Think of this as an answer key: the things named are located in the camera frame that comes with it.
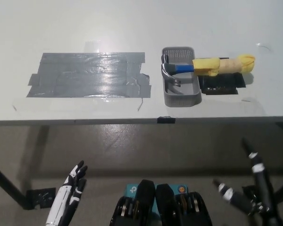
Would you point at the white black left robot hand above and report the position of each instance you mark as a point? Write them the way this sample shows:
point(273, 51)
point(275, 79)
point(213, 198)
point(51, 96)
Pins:
point(61, 200)

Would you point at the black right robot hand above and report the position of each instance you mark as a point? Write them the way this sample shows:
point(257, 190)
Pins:
point(258, 169)

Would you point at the blue hammer with yellow foam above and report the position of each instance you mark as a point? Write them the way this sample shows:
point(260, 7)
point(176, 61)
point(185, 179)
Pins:
point(228, 66)

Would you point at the black tape patch on desk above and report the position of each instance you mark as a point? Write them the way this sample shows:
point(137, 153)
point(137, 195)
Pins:
point(221, 84)

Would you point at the small black tape on edge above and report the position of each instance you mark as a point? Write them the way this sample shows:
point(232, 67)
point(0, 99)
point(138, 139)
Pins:
point(166, 120)

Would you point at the grey plastic basket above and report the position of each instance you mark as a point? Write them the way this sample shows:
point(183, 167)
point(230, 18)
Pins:
point(186, 90)

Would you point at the large grey duct tape patch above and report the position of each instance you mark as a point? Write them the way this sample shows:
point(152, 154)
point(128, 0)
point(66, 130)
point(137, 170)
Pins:
point(85, 75)

